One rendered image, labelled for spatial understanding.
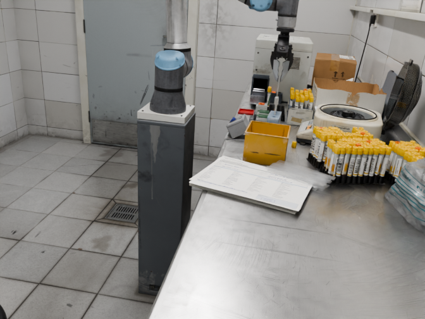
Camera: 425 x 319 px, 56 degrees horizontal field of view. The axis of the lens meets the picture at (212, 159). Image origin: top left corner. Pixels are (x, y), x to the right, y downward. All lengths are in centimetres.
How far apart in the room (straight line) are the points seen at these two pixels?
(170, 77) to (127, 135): 215
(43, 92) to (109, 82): 69
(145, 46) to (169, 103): 188
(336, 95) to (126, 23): 216
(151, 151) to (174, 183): 17
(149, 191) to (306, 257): 101
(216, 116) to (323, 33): 109
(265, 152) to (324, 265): 50
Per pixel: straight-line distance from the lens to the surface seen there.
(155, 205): 177
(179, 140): 161
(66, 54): 384
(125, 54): 354
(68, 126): 400
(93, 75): 369
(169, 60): 159
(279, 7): 168
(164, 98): 162
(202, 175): 112
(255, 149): 125
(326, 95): 177
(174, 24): 173
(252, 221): 95
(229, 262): 81
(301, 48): 202
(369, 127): 144
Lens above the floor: 136
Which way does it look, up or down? 22 degrees down
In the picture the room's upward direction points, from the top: 4 degrees clockwise
